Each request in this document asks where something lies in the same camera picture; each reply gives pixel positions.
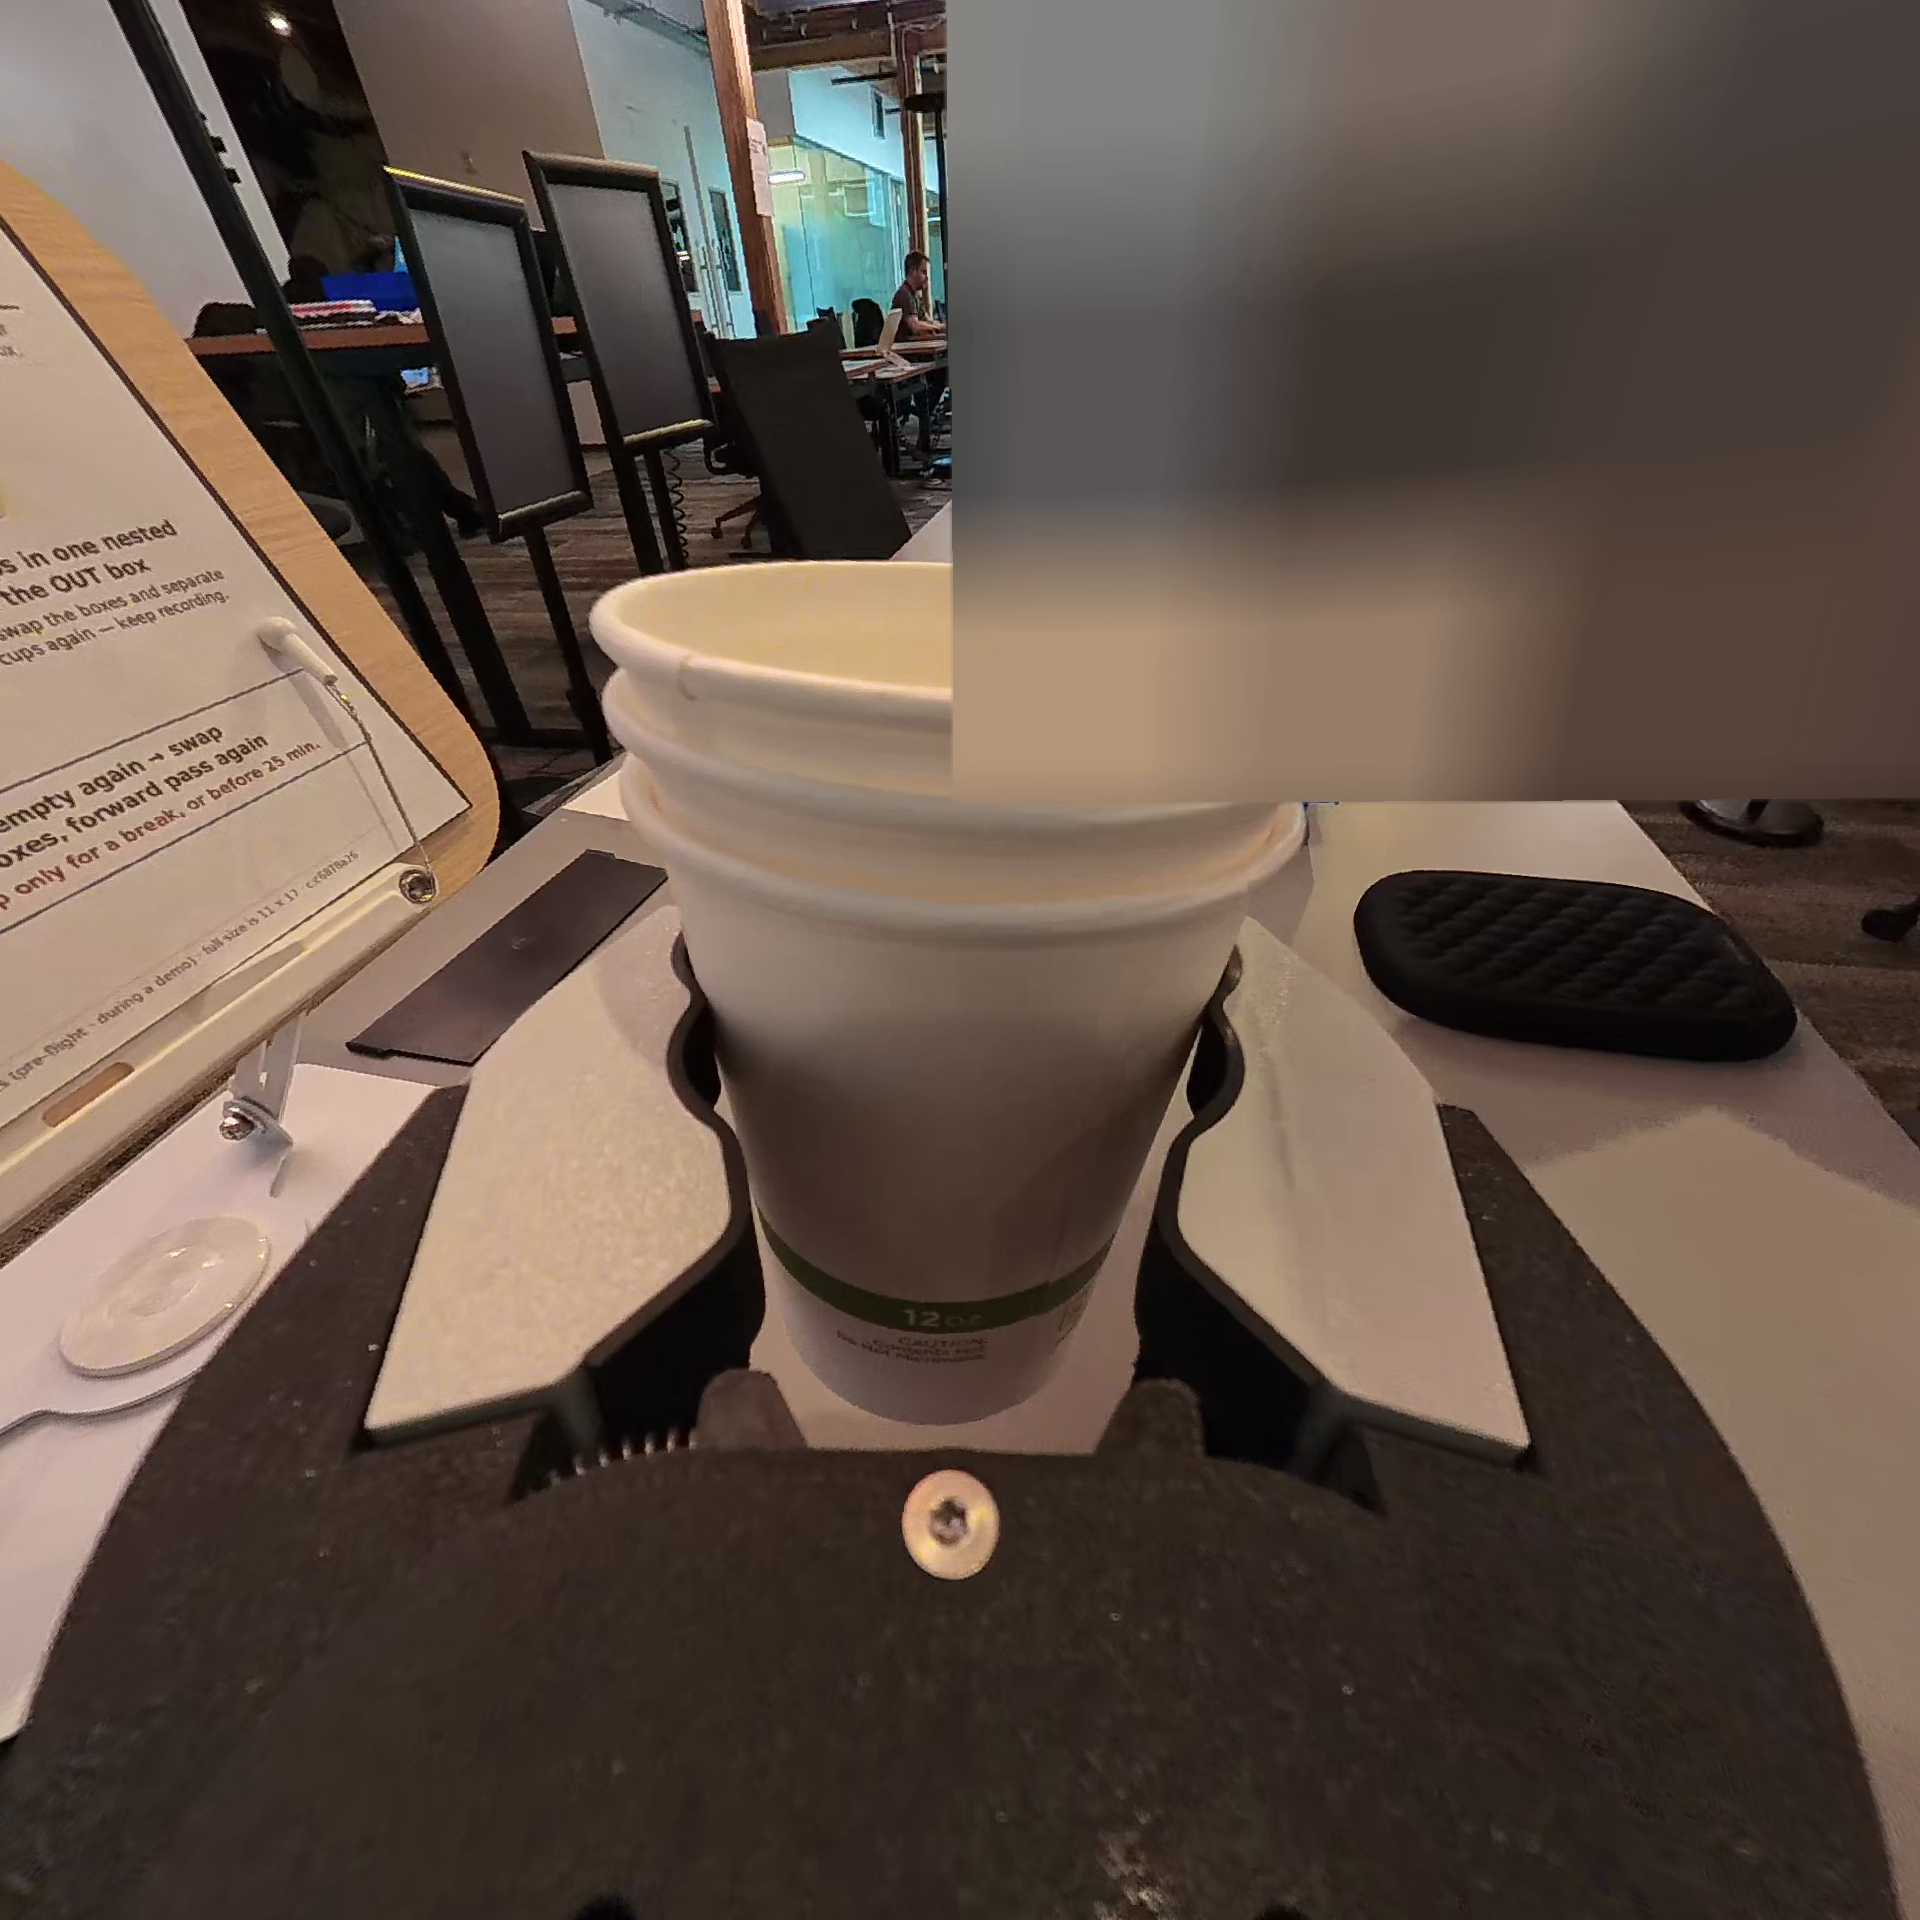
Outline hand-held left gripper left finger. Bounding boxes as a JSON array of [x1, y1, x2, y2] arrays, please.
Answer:
[[358, 908, 753, 1465]]

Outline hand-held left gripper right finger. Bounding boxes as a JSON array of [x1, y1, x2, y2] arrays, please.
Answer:
[[1135, 914, 1536, 1483]]

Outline wooden document stand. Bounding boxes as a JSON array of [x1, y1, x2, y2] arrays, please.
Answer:
[[0, 158, 501, 1233]]

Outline printed instruction sheet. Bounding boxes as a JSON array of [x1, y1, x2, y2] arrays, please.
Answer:
[[0, 225, 472, 1129]]

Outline black office chair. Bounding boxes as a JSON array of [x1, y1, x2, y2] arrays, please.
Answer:
[[703, 323, 913, 564]]

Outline wooden office desk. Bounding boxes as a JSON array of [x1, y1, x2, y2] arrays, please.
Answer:
[[187, 310, 585, 365]]

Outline black sign stand with pole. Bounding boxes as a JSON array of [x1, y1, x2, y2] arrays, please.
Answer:
[[111, 0, 542, 841]]

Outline wooden beam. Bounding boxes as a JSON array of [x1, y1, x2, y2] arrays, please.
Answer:
[[701, 0, 793, 335]]

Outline black table cable cover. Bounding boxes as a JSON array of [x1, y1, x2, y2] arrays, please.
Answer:
[[347, 852, 670, 1070]]

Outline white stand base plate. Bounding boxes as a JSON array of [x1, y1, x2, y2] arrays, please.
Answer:
[[0, 1066, 440, 1741]]

